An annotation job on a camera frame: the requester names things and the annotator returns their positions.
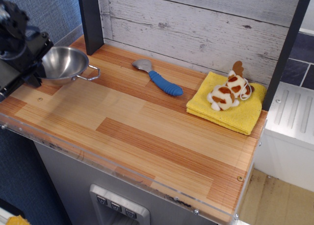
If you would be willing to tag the clear acrylic table guard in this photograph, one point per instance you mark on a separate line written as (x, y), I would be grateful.
(195, 164)

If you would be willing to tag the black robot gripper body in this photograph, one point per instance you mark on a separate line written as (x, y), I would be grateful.
(14, 66)

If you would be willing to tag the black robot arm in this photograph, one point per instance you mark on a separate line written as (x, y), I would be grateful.
(13, 27)

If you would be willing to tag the yellow folded cloth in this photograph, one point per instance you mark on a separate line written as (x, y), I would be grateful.
(241, 118)

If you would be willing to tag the blue handled metal scoop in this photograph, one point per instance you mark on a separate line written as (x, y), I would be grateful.
(163, 84)

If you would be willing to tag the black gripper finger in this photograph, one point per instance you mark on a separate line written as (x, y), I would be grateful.
(32, 80)
(39, 69)

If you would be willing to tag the yellow object bottom left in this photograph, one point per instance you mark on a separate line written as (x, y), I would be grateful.
(17, 220)

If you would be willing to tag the dark grey right post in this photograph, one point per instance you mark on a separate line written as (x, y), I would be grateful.
(293, 31)

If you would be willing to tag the brown white plush toy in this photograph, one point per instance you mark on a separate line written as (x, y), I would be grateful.
(236, 88)

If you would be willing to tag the grey toy fridge cabinet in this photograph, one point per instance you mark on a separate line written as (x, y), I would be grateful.
(72, 176)

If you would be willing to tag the metal bowl with handles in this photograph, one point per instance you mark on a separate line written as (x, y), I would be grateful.
(63, 65)

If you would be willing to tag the silver dispenser button panel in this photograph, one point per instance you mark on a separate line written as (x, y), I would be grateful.
(113, 209)

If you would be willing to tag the white cabinet at right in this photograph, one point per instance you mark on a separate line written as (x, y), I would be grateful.
(286, 149)

